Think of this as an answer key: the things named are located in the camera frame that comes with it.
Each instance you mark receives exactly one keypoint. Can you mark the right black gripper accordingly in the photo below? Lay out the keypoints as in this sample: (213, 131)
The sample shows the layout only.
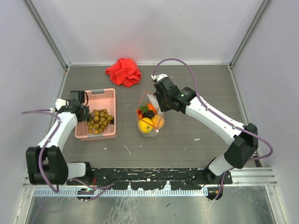
(163, 108)

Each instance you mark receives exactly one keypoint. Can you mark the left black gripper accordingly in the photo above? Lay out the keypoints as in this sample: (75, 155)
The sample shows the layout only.
(86, 112)

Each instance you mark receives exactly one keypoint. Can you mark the orange persimmon with leaf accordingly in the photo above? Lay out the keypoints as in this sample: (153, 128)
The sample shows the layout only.
(151, 107)

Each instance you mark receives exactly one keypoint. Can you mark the dark purple grape bunch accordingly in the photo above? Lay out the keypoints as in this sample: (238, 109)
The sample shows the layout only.
(148, 114)

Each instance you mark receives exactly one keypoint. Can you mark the pink perforated plastic basket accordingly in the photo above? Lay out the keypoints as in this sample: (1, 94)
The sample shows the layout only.
(99, 99)

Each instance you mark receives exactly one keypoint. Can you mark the bunch of brown longans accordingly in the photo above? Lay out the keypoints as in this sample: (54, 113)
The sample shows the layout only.
(98, 121)

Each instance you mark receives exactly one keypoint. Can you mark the clear zip top bag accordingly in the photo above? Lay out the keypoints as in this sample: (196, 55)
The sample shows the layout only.
(149, 98)

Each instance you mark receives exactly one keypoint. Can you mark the yellow pear fruit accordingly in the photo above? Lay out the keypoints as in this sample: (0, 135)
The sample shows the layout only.
(145, 125)

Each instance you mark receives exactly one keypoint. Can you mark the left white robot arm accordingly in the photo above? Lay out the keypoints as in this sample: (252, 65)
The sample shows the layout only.
(45, 162)

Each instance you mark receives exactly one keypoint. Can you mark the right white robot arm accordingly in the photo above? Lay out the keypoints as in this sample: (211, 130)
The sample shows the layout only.
(241, 145)

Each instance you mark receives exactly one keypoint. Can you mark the crumpled red cloth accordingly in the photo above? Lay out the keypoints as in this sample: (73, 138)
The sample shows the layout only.
(124, 72)

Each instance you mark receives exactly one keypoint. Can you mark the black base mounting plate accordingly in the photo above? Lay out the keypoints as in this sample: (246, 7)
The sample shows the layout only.
(150, 178)

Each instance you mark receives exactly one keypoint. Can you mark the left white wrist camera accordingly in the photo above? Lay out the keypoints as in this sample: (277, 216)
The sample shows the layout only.
(58, 104)

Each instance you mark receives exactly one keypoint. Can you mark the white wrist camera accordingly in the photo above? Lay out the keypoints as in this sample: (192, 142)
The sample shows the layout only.
(157, 78)
(58, 104)

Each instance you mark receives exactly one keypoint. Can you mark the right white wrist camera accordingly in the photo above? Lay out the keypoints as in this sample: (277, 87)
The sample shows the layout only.
(157, 78)

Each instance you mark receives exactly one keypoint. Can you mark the grey slotted cable duct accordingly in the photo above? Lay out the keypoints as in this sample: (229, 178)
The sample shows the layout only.
(81, 192)

